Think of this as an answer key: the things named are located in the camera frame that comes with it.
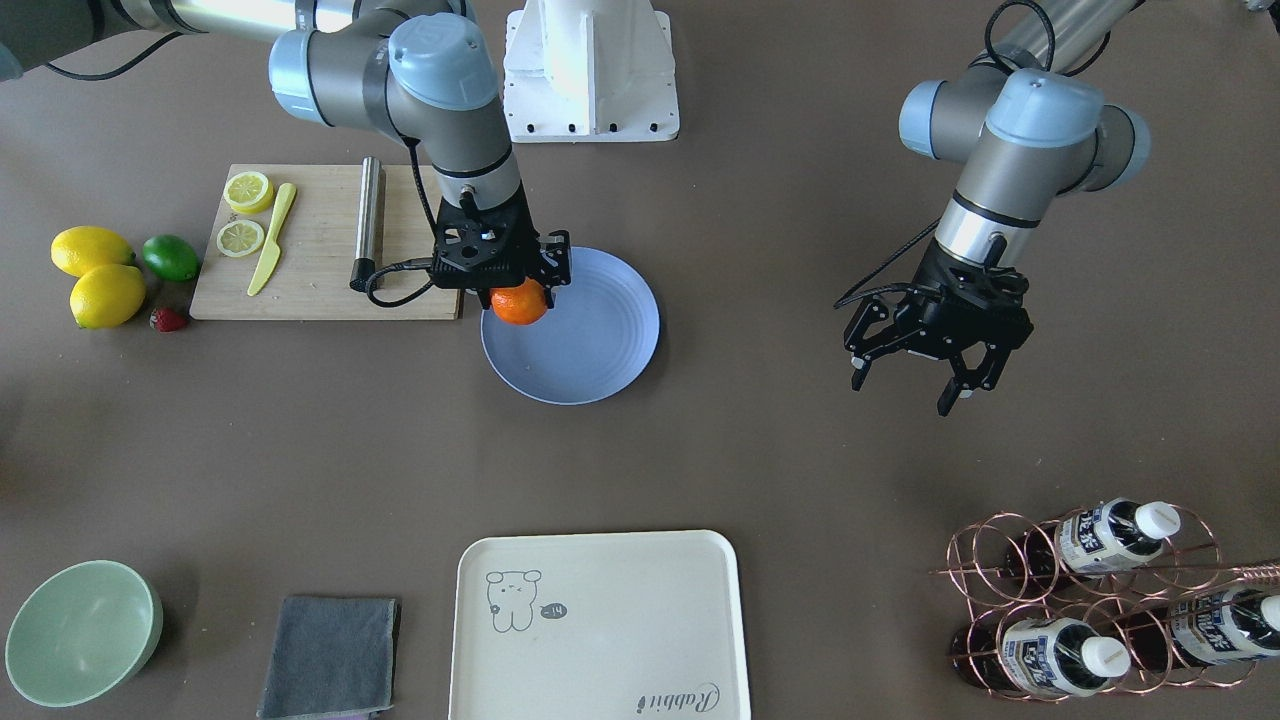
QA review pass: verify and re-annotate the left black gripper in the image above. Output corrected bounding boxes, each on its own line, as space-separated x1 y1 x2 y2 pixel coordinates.
844 240 1033 416

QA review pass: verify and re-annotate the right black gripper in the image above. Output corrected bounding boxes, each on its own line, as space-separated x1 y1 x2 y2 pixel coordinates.
440 188 572 309

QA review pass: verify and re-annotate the orange mandarin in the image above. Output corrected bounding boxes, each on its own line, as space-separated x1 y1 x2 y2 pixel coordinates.
489 278 549 325

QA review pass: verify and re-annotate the blue plate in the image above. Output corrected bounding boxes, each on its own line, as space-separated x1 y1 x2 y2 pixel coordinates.
480 247 660 405

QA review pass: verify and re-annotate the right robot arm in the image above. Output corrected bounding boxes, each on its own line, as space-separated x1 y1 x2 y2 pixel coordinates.
1 1 571 309

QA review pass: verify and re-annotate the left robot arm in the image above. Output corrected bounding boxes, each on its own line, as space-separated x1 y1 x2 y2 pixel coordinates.
837 1 1151 415

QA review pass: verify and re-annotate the steel muddler black tip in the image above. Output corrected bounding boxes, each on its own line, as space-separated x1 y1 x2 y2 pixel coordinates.
349 156 385 292

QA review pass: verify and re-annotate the tea bottle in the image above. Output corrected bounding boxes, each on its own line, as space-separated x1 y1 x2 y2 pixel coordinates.
1000 498 1181 591
948 618 1132 701
1117 587 1279 671

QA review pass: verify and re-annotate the wooden cutting board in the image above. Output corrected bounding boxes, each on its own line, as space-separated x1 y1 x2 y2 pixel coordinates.
189 161 461 322

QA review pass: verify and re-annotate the yellow plastic knife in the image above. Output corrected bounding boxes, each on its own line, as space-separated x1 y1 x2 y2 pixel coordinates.
246 182 297 297

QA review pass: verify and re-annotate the lemon slice lower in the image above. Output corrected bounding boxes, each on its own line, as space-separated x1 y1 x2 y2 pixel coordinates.
221 170 275 215

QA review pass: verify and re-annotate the lemon slice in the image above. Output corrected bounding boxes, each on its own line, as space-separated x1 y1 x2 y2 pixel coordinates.
215 219 266 258
221 170 275 215

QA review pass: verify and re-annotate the lemon slice upper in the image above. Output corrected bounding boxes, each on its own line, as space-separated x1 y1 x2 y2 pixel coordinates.
215 219 266 258

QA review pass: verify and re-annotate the cream rabbit tray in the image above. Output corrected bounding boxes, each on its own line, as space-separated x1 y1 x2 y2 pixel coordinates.
448 530 753 719

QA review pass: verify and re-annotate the green lime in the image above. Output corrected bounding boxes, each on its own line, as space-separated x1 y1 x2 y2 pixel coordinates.
142 234 201 282

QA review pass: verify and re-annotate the red strawberry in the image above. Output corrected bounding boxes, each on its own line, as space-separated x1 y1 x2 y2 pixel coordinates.
148 307 189 333

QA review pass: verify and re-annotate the yellow lemon lower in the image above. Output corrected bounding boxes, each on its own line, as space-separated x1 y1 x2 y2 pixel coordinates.
69 264 146 329

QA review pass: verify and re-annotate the yellow lemon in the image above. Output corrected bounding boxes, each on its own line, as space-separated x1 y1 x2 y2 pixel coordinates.
69 264 146 329
50 225 134 278

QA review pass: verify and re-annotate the grey folded cloth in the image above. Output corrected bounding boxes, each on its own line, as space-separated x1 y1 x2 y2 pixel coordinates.
257 594 399 719

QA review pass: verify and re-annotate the yellow lemon upper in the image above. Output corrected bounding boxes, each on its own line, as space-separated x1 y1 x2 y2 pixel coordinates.
50 225 134 278

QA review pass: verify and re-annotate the green bowl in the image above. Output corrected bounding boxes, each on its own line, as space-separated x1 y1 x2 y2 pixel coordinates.
4 560 164 708

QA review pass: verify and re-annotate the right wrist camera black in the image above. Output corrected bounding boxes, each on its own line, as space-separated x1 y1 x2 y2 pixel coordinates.
365 202 538 307

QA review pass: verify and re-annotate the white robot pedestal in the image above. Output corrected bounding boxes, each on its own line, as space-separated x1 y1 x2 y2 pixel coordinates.
503 1 681 143

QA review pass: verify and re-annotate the copper wire bottle rack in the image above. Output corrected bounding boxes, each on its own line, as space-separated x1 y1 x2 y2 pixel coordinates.
942 502 1277 703

